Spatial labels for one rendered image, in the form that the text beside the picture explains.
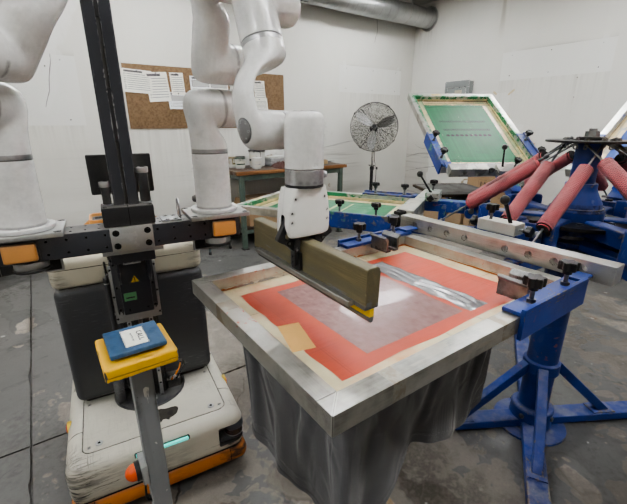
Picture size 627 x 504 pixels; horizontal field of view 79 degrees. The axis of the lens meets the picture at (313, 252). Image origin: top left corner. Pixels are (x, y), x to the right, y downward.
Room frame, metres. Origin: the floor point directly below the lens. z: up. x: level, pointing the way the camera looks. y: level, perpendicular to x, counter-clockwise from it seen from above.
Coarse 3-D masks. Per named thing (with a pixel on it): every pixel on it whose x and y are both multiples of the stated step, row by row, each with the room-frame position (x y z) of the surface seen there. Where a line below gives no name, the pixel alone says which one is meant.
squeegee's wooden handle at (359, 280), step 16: (256, 224) 0.89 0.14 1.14; (272, 224) 0.85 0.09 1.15; (256, 240) 0.89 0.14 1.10; (272, 240) 0.83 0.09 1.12; (304, 240) 0.73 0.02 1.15; (288, 256) 0.77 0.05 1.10; (304, 256) 0.72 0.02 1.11; (320, 256) 0.68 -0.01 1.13; (336, 256) 0.64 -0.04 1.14; (352, 256) 0.63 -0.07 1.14; (320, 272) 0.68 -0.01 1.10; (336, 272) 0.64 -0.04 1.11; (352, 272) 0.60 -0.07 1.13; (368, 272) 0.57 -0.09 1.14; (336, 288) 0.64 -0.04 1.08; (352, 288) 0.60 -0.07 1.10; (368, 288) 0.57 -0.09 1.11; (368, 304) 0.57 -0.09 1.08
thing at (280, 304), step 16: (400, 256) 1.18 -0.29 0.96; (416, 256) 1.18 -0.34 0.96; (416, 272) 1.03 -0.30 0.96; (432, 272) 1.03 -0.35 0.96; (448, 272) 1.03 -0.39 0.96; (272, 288) 0.92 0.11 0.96; (288, 288) 0.92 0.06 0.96; (304, 288) 0.92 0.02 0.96; (384, 288) 0.92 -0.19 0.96; (400, 288) 0.92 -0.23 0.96; (256, 304) 0.83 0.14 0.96; (272, 304) 0.83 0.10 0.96; (288, 304) 0.83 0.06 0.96; (304, 304) 0.83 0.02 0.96; (320, 304) 0.83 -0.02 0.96; (336, 304) 0.83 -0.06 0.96; (272, 320) 0.75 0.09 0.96; (288, 320) 0.75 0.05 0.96; (304, 320) 0.75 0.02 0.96
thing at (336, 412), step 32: (448, 256) 1.15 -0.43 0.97; (480, 256) 1.08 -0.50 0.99; (192, 288) 0.89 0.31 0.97; (224, 288) 0.91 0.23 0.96; (224, 320) 0.72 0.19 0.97; (512, 320) 0.68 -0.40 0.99; (256, 352) 0.60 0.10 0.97; (288, 352) 0.57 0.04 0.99; (448, 352) 0.57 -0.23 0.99; (480, 352) 0.62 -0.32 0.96; (288, 384) 0.51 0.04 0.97; (320, 384) 0.49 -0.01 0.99; (352, 384) 0.49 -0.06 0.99; (384, 384) 0.49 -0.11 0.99; (416, 384) 0.52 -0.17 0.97; (320, 416) 0.44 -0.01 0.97; (352, 416) 0.44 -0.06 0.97
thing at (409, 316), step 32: (416, 288) 0.92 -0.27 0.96; (480, 288) 0.92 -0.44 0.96; (320, 320) 0.75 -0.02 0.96; (352, 320) 0.75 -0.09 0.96; (384, 320) 0.75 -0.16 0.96; (416, 320) 0.75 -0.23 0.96; (448, 320) 0.75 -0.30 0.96; (320, 352) 0.62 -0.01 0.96; (352, 352) 0.62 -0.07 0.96; (384, 352) 0.62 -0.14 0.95
